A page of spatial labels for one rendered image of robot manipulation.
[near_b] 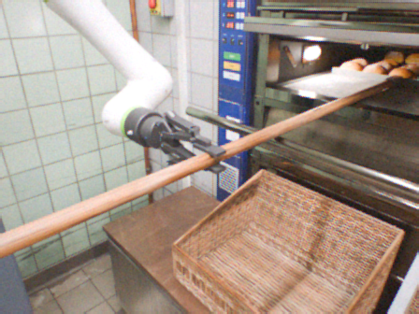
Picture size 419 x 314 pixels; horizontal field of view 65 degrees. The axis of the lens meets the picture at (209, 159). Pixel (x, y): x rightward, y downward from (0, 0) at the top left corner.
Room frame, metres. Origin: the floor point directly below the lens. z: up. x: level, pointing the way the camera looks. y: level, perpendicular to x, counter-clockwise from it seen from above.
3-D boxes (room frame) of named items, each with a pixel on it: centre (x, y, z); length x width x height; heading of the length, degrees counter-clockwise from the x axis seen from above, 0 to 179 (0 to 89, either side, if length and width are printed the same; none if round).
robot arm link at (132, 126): (0.78, 0.16, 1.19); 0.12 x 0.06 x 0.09; 133
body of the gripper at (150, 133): (0.72, 0.11, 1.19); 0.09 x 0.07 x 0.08; 43
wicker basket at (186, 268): (0.83, -0.23, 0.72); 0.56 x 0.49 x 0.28; 43
